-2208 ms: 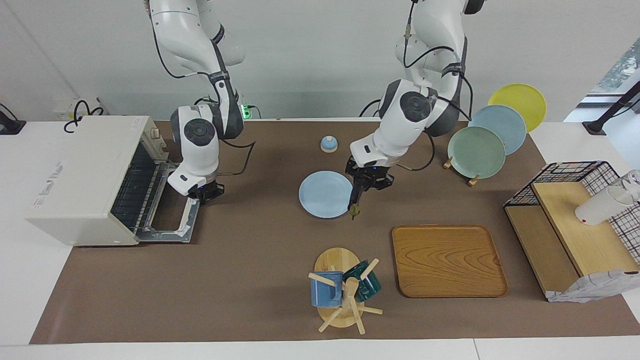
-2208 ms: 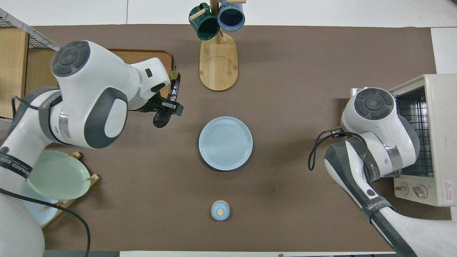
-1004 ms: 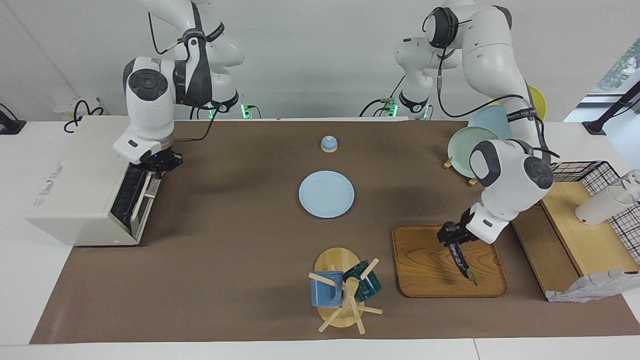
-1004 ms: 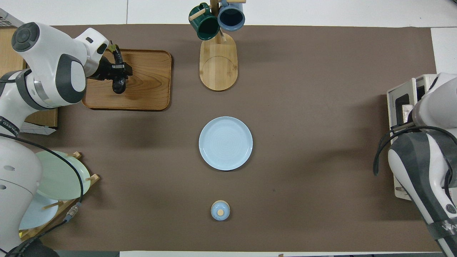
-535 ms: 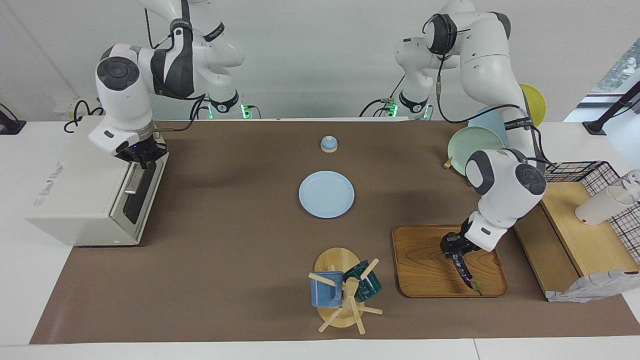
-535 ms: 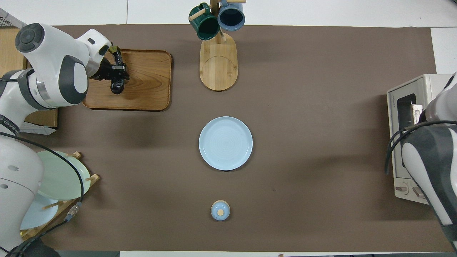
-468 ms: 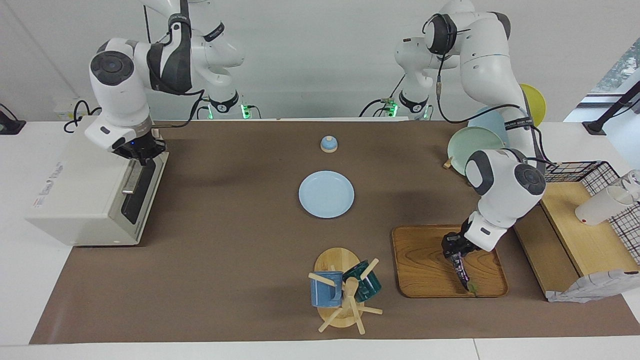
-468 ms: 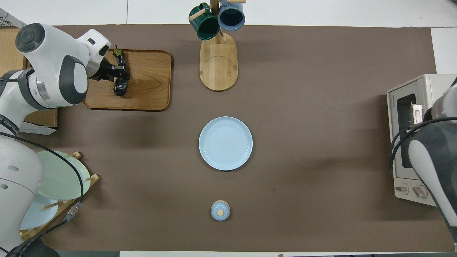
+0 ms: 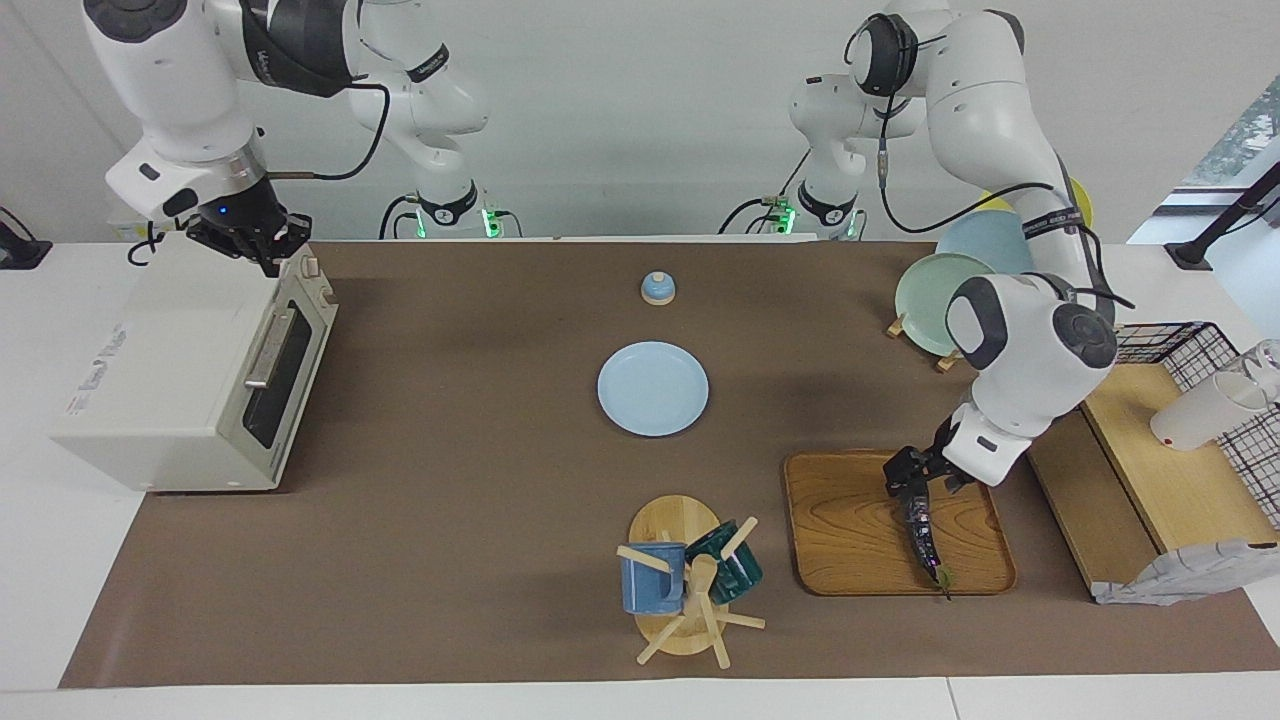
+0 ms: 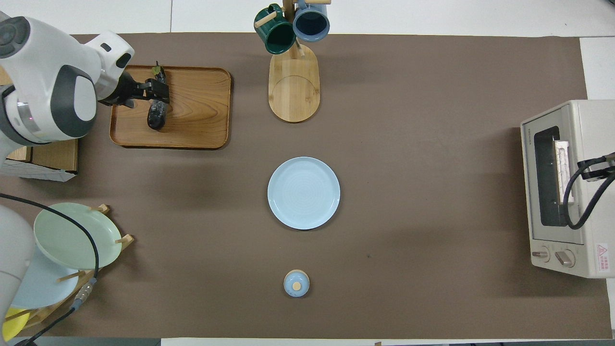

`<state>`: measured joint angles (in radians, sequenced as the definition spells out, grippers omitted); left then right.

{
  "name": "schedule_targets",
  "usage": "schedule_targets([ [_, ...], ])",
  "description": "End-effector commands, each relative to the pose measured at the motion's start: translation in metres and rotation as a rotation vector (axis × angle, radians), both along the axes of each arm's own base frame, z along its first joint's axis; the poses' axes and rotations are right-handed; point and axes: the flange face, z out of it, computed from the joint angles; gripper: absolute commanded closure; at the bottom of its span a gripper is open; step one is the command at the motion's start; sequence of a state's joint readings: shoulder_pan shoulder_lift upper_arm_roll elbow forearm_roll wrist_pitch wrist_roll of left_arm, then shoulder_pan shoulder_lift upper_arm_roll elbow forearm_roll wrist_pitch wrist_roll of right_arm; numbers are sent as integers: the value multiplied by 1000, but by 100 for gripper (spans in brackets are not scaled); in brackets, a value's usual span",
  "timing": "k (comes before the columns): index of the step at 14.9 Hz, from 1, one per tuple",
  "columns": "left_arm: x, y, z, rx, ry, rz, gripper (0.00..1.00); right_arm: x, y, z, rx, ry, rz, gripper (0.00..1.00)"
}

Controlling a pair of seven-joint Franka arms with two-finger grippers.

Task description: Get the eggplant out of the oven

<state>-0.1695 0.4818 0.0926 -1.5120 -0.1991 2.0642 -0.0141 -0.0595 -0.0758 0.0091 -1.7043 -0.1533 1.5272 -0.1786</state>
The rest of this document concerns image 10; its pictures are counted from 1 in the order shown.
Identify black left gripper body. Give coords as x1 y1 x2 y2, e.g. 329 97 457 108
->
98 71 147 108

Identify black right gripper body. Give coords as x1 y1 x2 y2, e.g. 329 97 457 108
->
587 153 615 179

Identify dark purple eggplant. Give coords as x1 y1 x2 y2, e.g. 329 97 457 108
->
146 62 169 131

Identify light blue serving plate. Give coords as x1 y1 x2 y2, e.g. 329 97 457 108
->
267 157 341 230

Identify beige toaster oven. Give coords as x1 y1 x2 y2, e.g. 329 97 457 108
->
520 99 615 279

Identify wooden tray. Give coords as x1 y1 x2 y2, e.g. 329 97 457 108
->
110 65 232 150

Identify dark green mug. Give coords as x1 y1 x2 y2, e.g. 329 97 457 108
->
254 4 297 55

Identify wooden mug tree stand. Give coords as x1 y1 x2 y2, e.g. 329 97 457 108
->
254 0 332 124

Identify pale green plate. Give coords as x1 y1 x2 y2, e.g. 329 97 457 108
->
34 202 123 270

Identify blue mug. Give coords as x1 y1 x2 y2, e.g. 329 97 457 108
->
292 0 331 43

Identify wooden plate rack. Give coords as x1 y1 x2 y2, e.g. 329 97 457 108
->
22 204 134 330

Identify brown table mat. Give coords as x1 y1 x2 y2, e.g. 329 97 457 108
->
0 33 612 339

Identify light blue racked plate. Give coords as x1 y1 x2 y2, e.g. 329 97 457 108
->
12 249 80 309

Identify yellow plate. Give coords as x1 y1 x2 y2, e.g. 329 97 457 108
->
2 308 29 343

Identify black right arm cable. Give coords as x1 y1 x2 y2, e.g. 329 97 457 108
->
563 153 615 231

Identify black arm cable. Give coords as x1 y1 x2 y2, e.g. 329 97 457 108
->
563 153 615 231
0 192 99 346

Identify wooden shelf with wire frame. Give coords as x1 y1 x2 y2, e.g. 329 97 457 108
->
0 138 79 182

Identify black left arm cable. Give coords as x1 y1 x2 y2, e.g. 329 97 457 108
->
0 192 99 346

